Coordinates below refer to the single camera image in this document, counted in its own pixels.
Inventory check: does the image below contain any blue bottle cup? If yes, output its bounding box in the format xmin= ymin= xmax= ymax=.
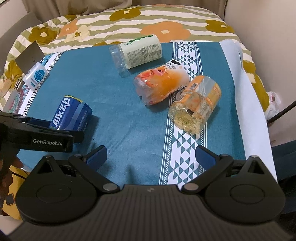
xmin=49 ymin=95 xmax=92 ymax=132

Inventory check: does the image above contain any white blue-label bottle cup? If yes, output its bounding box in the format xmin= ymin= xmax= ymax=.
xmin=23 ymin=62 xmax=48 ymax=90

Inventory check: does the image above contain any yellow-label clear bottle cup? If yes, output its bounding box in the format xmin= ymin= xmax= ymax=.
xmin=169 ymin=75 xmax=222 ymax=135

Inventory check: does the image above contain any orange peach bottle cup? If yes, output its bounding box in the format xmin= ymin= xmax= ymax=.
xmin=134 ymin=59 xmax=190 ymax=105

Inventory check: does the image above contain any green-label clear bottle cup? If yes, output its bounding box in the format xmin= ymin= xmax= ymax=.
xmin=109 ymin=34 xmax=163 ymax=77

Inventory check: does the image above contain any person left hand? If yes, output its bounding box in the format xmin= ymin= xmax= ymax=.
xmin=1 ymin=157 xmax=23 ymax=209

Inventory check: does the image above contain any yellow box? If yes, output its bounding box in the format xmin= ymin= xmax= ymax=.
xmin=2 ymin=166 xmax=30 ymax=221

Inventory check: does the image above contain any teal patterned cloth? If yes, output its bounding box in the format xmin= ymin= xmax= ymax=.
xmin=10 ymin=40 xmax=276 ymax=186

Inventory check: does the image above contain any grey folding stand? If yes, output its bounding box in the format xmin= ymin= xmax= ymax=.
xmin=15 ymin=41 xmax=45 ymax=74

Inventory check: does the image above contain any white plastic bag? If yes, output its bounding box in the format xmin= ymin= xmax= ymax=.
xmin=264 ymin=91 xmax=281 ymax=120

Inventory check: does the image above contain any grey headboard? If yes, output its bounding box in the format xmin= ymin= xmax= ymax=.
xmin=1 ymin=12 xmax=41 ymax=51

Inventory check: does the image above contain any beige curtain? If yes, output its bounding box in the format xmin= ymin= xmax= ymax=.
xmin=23 ymin=0 xmax=227 ymax=21

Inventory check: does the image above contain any floral striped quilt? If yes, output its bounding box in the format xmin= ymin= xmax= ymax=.
xmin=0 ymin=4 xmax=270 ymax=117

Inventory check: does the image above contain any black cable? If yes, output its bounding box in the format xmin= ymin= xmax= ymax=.
xmin=268 ymin=99 xmax=296 ymax=123

